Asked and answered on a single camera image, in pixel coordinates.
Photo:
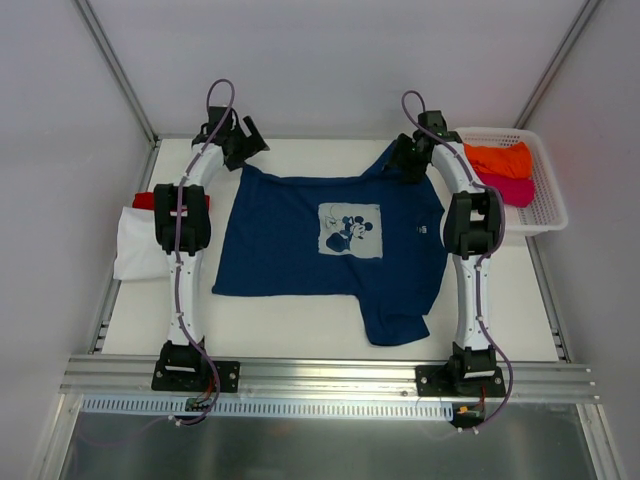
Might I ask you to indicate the aluminium mounting rail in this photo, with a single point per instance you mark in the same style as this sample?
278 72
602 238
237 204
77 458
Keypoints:
534 382

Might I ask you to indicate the white slotted cable duct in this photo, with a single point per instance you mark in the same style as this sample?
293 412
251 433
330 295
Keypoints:
403 409

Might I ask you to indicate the orange t shirt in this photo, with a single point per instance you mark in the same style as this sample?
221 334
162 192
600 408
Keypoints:
514 162

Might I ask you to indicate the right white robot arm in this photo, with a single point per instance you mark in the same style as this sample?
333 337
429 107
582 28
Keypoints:
473 231

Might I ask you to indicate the folded red t shirt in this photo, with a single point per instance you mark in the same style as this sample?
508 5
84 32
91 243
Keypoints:
146 201

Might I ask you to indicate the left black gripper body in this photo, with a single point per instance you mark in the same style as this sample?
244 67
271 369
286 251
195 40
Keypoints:
245 147

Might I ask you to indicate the pink t shirt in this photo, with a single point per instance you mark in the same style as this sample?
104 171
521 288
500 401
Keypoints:
518 193

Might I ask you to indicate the navy blue t shirt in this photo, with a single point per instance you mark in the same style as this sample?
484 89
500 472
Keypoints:
374 237

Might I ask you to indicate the folded white t shirt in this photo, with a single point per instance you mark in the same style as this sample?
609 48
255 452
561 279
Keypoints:
138 256

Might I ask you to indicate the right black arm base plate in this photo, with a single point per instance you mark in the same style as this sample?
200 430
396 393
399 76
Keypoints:
440 380

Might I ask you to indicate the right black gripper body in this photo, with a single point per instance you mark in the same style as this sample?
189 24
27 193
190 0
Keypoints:
406 163

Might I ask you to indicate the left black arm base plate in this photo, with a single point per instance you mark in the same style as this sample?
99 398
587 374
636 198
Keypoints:
225 376

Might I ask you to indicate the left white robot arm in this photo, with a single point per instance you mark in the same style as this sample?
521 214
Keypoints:
183 231

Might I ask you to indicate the white plastic basket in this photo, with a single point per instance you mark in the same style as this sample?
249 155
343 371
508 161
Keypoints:
547 211

